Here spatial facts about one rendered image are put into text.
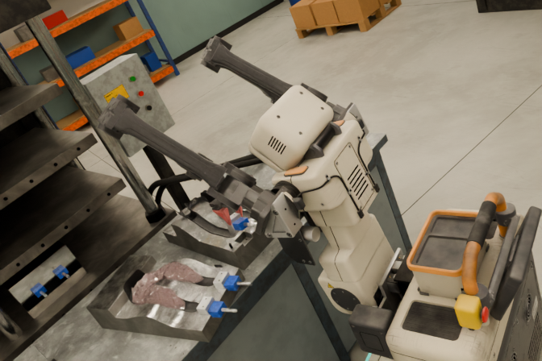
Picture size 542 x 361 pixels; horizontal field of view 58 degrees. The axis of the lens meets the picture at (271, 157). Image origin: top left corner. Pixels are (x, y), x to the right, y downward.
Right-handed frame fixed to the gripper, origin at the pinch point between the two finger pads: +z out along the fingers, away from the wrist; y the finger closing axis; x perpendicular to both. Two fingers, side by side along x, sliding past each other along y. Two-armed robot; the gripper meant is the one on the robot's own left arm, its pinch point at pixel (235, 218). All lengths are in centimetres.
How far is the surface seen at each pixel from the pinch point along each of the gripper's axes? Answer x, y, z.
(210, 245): -14.0, 6.1, 8.3
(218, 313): 12.0, 26.7, 16.8
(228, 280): 6.1, 15.7, 13.6
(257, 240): 0.3, -4.5, 11.9
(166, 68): -551, -326, -44
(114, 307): -26, 43, 10
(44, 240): -78, 41, -11
